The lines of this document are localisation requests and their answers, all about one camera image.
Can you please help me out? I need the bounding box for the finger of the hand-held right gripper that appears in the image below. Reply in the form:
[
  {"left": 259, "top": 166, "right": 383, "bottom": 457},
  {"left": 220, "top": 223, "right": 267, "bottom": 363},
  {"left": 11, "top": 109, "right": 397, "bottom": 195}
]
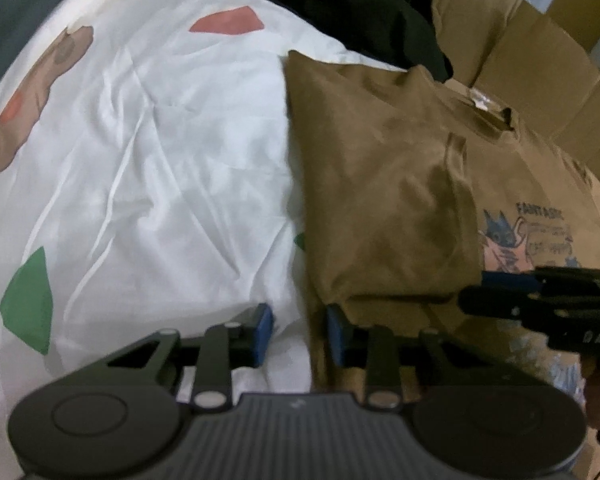
[
  {"left": 481, "top": 267, "right": 549, "bottom": 292},
  {"left": 457, "top": 284, "right": 547, "bottom": 322}
]

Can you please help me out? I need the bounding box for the flattened cardboard box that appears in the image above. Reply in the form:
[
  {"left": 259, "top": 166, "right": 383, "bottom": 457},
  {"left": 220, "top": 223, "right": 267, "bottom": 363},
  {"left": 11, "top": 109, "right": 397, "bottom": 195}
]
[{"left": 240, "top": 0, "right": 600, "bottom": 183}]

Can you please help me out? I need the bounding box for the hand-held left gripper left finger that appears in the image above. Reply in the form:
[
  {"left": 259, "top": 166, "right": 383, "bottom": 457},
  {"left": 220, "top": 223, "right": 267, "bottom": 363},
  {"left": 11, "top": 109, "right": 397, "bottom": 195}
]
[{"left": 105, "top": 302, "right": 275, "bottom": 409}]

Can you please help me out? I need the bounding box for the white bear print bed sheet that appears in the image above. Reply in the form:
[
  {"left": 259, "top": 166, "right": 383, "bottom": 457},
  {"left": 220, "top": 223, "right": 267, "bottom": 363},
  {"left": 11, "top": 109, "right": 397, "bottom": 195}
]
[{"left": 0, "top": 0, "right": 381, "bottom": 480}]

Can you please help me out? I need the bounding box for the brown printed t-shirt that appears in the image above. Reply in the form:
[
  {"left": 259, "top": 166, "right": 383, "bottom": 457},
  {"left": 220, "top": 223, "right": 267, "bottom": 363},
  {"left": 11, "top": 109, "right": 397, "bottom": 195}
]
[{"left": 282, "top": 50, "right": 600, "bottom": 403}]

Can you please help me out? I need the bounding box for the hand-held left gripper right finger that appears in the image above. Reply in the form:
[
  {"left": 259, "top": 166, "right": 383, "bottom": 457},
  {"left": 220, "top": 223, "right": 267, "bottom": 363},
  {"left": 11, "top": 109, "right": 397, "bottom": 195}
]
[{"left": 325, "top": 305, "right": 481, "bottom": 409}]

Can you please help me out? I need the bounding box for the grey pillow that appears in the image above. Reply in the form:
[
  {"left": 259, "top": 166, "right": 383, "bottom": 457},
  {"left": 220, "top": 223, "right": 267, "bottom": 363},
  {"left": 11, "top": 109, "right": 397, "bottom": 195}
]
[{"left": 0, "top": 0, "right": 106, "bottom": 107}]

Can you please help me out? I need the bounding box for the crumpled black garment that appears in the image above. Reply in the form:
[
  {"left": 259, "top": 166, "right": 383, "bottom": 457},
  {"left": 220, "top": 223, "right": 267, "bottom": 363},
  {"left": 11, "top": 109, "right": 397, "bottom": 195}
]
[{"left": 257, "top": 0, "right": 453, "bottom": 82}]

